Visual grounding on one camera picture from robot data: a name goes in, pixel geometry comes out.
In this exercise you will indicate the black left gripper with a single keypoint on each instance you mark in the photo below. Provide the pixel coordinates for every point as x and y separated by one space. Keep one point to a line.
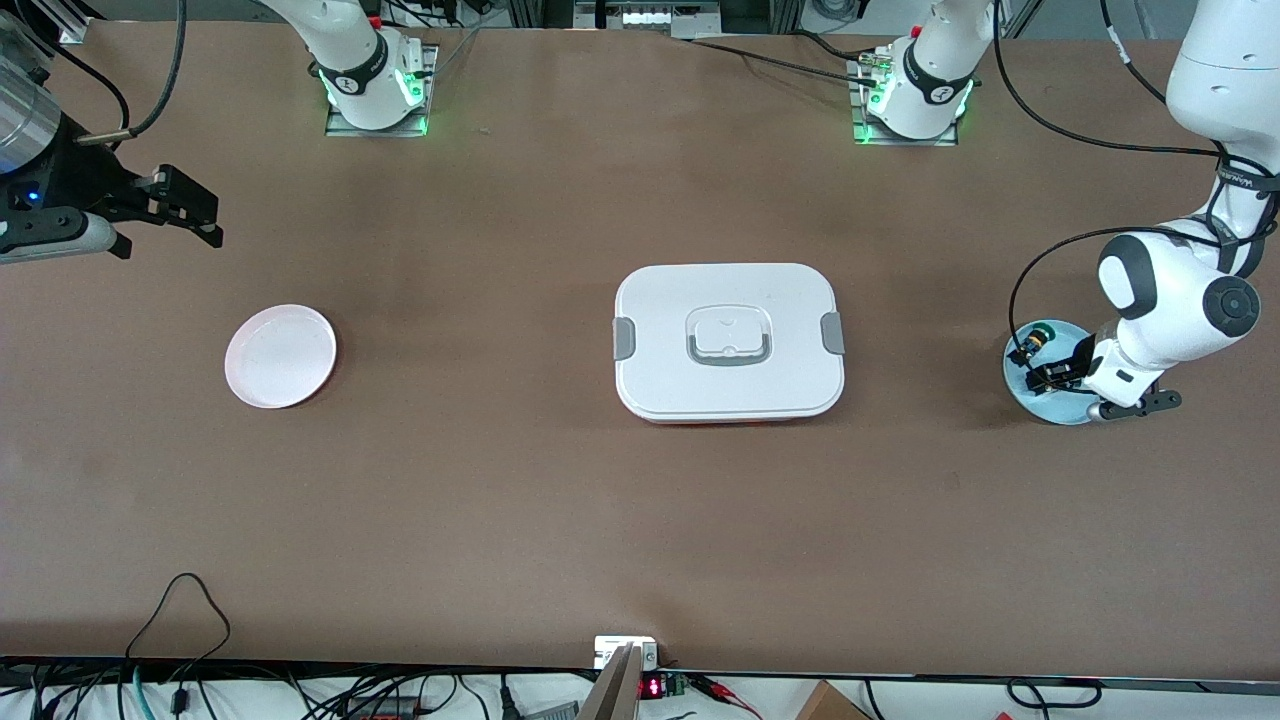
1060 372

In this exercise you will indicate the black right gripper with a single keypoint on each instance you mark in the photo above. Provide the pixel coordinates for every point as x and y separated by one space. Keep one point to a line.
78 180

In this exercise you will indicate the light blue round plate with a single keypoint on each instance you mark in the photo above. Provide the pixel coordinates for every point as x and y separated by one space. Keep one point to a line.
1045 408

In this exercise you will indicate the pink round plate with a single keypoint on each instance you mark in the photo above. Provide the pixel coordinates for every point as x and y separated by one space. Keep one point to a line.
280 370

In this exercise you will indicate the white lunch box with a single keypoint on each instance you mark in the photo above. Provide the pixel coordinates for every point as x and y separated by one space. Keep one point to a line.
780 390

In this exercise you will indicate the brown cardboard box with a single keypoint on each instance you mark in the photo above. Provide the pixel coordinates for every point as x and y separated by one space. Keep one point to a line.
830 705

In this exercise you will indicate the red clip lead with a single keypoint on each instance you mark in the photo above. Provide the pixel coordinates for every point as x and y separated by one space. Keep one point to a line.
715 685

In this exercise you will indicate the white lit device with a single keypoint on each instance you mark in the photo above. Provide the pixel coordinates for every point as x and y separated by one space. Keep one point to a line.
650 18

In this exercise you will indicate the red digit display module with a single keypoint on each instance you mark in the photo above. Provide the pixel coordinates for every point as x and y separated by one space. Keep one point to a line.
652 687

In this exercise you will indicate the small white electronics box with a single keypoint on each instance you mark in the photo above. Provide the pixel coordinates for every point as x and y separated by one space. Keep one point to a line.
603 648

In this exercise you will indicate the aluminium bar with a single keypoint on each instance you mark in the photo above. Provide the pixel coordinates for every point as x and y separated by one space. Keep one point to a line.
612 695

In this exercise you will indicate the green push-button switch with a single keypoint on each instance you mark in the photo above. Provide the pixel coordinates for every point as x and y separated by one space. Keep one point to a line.
1032 345

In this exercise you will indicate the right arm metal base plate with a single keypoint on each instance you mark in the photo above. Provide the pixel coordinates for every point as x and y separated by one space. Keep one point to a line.
345 128

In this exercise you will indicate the aluminium corner bracket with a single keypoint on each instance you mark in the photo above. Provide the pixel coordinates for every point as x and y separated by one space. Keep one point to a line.
80 28

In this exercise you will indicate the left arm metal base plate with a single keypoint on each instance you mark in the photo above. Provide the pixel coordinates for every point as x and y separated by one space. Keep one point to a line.
945 142

